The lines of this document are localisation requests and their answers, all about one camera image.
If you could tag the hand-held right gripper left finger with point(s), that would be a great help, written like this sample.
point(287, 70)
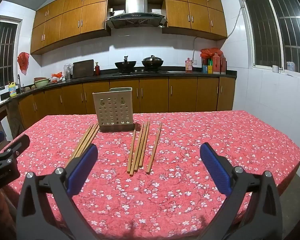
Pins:
point(82, 170)

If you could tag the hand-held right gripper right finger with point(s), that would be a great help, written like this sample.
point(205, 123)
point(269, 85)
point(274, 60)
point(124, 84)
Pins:
point(215, 170)

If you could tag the wooden chopstick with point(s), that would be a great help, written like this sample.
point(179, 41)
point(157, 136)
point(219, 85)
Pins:
point(92, 140)
point(83, 138)
point(132, 151)
point(145, 143)
point(88, 138)
point(154, 148)
point(141, 147)
point(137, 150)

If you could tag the beige perforated chopstick holder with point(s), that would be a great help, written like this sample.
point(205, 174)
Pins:
point(113, 110)

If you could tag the red floral tablecloth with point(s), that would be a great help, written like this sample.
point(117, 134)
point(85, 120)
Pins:
point(180, 192)

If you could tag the yellow detergent bottle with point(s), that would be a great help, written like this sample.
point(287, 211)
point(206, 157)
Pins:
point(12, 91)

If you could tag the kitchen faucet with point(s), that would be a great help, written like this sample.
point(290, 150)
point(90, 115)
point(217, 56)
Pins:
point(19, 82)

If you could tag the green basin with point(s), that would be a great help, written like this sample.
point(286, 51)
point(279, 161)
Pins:
point(42, 82)

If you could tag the small red plastic bag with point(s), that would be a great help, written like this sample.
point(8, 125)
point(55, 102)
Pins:
point(57, 76)

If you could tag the wooden base cabinets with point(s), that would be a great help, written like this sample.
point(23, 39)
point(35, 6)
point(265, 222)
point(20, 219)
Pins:
point(182, 95)

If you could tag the hanging red plastic bag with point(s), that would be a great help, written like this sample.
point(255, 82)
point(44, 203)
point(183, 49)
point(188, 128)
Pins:
point(23, 61)

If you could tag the clear plastic bag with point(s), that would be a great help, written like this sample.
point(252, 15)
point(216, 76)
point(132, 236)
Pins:
point(68, 71)

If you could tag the dark cutting board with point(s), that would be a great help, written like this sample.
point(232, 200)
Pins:
point(83, 69)

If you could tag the green and yellow box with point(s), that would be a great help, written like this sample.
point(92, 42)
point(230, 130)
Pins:
point(207, 68)

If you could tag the red bottle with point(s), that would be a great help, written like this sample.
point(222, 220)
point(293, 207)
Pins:
point(97, 69)

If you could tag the black kitchen countertop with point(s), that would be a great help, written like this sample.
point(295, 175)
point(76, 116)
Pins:
point(180, 74)

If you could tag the red oil bottles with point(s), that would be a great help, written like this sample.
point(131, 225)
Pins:
point(219, 65)

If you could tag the pink bottle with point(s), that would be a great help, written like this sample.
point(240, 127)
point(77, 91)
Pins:
point(189, 66)

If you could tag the gas stove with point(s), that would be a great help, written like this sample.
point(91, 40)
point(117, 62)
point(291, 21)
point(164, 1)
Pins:
point(140, 73)

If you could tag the large red plastic bag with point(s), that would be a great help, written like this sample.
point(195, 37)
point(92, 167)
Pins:
point(210, 52)

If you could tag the white cup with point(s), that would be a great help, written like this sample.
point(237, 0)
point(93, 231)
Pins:
point(275, 69)

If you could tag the black wok with lid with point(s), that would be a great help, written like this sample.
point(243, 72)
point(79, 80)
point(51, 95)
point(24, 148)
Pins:
point(152, 62)

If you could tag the clear plastic bottle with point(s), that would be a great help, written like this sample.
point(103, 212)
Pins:
point(291, 66)

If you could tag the large barred window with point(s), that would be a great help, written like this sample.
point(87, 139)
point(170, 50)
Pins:
point(277, 30)

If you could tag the steel range hood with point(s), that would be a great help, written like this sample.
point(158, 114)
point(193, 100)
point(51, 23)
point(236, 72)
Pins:
point(136, 15)

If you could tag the wooden wall cabinets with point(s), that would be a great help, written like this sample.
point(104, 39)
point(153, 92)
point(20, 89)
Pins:
point(190, 12)

